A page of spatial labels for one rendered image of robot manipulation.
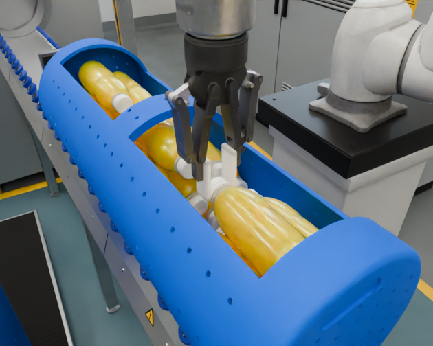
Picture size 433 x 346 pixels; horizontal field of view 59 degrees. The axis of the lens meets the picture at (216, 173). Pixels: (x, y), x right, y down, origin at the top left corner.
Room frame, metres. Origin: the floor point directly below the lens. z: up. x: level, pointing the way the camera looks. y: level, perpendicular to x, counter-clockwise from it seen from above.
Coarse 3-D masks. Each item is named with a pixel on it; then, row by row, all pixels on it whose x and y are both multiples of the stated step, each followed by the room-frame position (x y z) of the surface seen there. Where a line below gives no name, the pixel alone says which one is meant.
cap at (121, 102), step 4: (120, 96) 0.76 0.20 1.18; (124, 96) 0.76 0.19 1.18; (128, 96) 0.77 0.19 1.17; (116, 100) 0.75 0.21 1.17; (120, 100) 0.75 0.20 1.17; (124, 100) 0.75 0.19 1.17; (128, 100) 0.76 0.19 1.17; (116, 104) 0.74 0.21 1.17; (120, 104) 0.75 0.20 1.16; (124, 104) 0.75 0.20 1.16; (128, 104) 0.76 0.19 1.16; (132, 104) 0.76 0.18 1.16; (116, 108) 0.74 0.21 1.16; (120, 108) 0.75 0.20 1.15; (124, 108) 0.75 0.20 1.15; (120, 112) 0.75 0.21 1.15
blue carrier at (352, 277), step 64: (64, 64) 0.93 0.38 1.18; (128, 64) 1.03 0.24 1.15; (64, 128) 0.71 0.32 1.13; (128, 128) 0.56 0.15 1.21; (128, 192) 0.45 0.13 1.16; (192, 256) 0.31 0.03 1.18; (320, 256) 0.26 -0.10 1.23; (384, 256) 0.26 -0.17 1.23; (192, 320) 0.26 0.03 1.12; (256, 320) 0.22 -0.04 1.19; (320, 320) 0.21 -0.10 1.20; (384, 320) 0.29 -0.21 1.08
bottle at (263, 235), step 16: (224, 192) 0.42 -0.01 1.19; (240, 192) 0.41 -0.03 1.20; (224, 208) 0.39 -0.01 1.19; (240, 208) 0.38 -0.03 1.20; (256, 208) 0.38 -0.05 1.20; (272, 208) 0.39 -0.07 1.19; (224, 224) 0.37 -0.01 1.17; (240, 224) 0.36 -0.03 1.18; (256, 224) 0.35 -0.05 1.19; (272, 224) 0.35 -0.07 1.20; (288, 224) 0.35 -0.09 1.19; (240, 240) 0.35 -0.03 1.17; (256, 240) 0.33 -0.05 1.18; (272, 240) 0.32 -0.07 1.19; (288, 240) 0.32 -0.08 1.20; (256, 256) 0.32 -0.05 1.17; (272, 256) 0.31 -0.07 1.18
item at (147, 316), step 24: (24, 48) 1.85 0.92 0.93; (48, 48) 1.85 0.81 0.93; (24, 96) 1.38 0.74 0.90; (48, 144) 1.06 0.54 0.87; (72, 192) 0.83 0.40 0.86; (96, 216) 0.69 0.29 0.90; (96, 240) 0.66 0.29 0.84; (120, 264) 0.56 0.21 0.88; (144, 312) 0.45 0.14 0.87; (168, 336) 0.38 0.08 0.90
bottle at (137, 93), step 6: (114, 72) 0.95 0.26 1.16; (120, 72) 0.96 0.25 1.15; (120, 78) 0.91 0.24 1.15; (126, 78) 0.91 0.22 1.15; (126, 84) 0.88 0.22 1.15; (132, 84) 0.88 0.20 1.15; (138, 84) 0.89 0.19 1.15; (132, 90) 0.84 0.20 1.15; (138, 90) 0.84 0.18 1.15; (144, 90) 0.85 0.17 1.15; (132, 96) 0.83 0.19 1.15; (138, 96) 0.82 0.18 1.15; (144, 96) 0.83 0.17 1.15; (150, 96) 0.84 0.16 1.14
